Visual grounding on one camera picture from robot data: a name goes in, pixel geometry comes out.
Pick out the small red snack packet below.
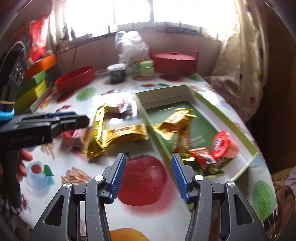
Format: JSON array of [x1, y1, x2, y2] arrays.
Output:
[[188, 147, 224, 176]]

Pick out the long gold bar back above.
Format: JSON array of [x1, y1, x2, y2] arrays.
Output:
[[87, 103, 108, 159]]

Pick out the long gold bar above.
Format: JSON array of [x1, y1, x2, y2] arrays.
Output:
[[87, 103, 108, 159], [171, 127, 192, 159]]

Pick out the pink jelly cup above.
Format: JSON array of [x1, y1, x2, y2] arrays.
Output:
[[62, 130, 75, 140], [211, 131, 239, 159]]

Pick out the small gold peanut candy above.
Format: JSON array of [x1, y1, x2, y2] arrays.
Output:
[[152, 108, 197, 140]]

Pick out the white red nougat packet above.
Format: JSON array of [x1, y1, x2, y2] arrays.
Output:
[[70, 127, 90, 148]]

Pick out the long gold bar front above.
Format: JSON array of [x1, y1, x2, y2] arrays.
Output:
[[171, 127, 192, 159]]

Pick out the gold peanut candy pack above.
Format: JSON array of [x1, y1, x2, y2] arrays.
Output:
[[102, 124, 149, 147]]

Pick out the person's left hand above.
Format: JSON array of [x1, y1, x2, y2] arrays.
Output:
[[16, 149, 33, 182]]

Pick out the stacked colourful boxes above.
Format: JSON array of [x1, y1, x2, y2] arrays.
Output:
[[14, 54, 60, 114]]

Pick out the red oval bowl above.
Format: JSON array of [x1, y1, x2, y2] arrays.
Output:
[[55, 66, 95, 94]]

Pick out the green white cardboard tray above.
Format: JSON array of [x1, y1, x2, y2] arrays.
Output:
[[136, 85, 259, 183]]

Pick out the dark glass jar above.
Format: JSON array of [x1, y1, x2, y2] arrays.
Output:
[[107, 63, 126, 84]]

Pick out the red snack bag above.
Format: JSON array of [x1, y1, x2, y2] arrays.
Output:
[[16, 15, 50, 62]]

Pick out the pile of clothes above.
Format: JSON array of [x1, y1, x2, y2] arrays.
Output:
[[267, 167, 295, 240]]

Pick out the green jar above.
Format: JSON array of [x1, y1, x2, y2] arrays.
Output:
[[139, 60, 154, 78]]

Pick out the clear plastic bag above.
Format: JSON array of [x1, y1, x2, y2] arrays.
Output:
[[115, 31, 150, 75]]

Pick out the beige patterned curtain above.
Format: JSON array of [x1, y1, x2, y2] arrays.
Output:
[[205, 1, 269, 123]]

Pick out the red basket with handle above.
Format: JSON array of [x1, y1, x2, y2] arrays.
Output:
[[145, 31, 200, 76]]

